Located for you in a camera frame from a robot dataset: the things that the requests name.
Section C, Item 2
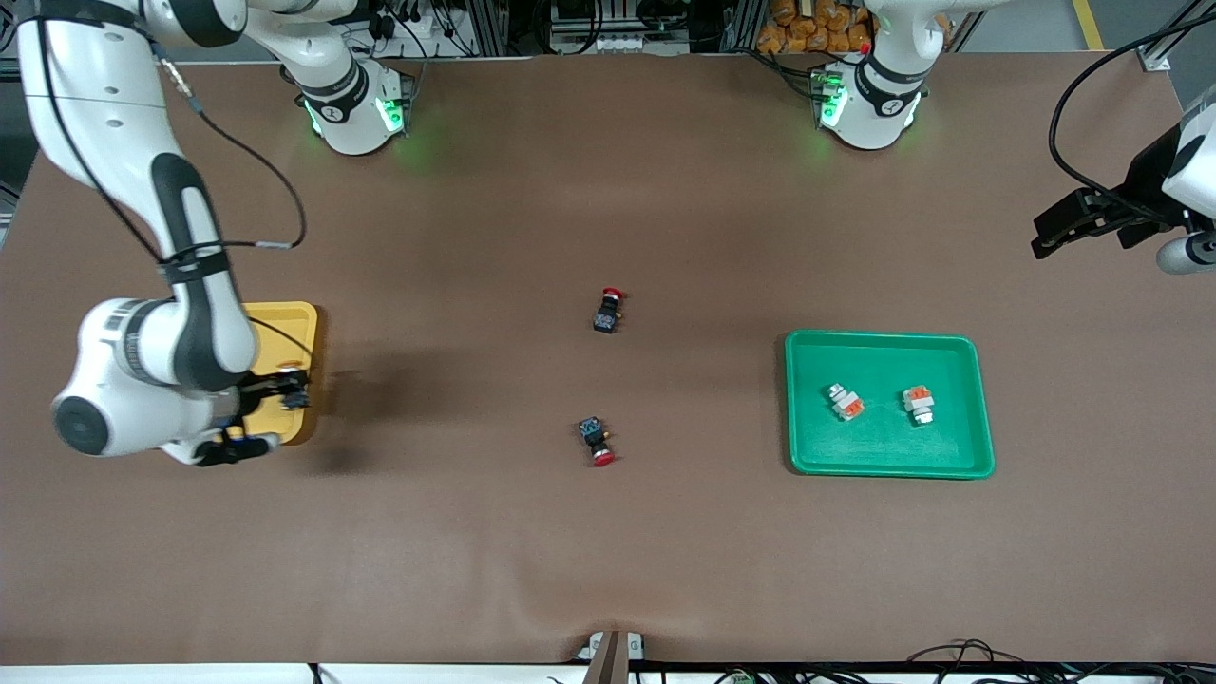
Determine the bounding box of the yellow plastic tray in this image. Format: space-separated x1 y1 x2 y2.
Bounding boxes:
223 301 320 447

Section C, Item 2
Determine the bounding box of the green plastic tray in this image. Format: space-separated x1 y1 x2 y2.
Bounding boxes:
784 329 997 480

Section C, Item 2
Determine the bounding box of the pile of orange objects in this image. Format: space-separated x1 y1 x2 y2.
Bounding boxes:
757 0 873 55

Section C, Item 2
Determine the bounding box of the brown table mat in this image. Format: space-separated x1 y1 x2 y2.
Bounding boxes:
0 52 1216 666

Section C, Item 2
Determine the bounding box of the white power strip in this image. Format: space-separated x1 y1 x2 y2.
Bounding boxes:
554 31 666 55

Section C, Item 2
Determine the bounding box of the aluminium frame profile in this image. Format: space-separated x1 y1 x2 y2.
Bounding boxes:
1138 0 1216 72

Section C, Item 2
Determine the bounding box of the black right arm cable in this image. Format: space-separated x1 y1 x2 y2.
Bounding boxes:
38 19 308 262

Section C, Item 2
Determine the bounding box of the red push button switch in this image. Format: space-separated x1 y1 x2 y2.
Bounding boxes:
593 287 630 335
578 416 618 468

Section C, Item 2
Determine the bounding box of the metal camera stand bracket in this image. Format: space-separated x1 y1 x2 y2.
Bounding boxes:
577 630 647 684

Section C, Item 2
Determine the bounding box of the black cable bundle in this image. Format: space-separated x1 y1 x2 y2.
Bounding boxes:
907 638 1055 684

